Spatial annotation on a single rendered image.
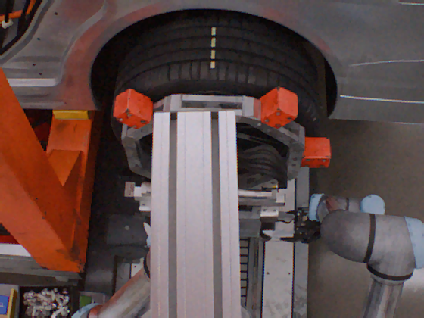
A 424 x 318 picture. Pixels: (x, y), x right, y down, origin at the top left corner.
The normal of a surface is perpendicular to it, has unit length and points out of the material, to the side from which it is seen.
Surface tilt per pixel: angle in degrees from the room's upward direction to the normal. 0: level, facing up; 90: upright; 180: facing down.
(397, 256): 46
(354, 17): 90
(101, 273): 0
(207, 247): 0
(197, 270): 0
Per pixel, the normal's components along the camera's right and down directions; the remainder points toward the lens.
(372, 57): -0.05, 0.90
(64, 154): 0.02, -0.88
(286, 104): 0.56, -0.34
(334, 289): -0.02, -0.44
